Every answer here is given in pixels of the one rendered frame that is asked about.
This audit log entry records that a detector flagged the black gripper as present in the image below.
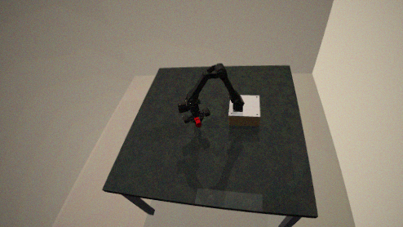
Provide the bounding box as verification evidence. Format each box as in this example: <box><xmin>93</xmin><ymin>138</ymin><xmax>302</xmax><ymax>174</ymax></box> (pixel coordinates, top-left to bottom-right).
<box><xmin>183</xmin><ymin>108</ymin><xmax>210</xmax><ymax>124</ymax></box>

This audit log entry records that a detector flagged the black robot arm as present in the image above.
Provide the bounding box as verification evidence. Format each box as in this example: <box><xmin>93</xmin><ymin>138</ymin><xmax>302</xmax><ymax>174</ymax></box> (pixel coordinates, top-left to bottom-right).
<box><xmin>178</xmin><ymin>63</ymin><xmax>245</xmax><ymax>113</ymax></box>

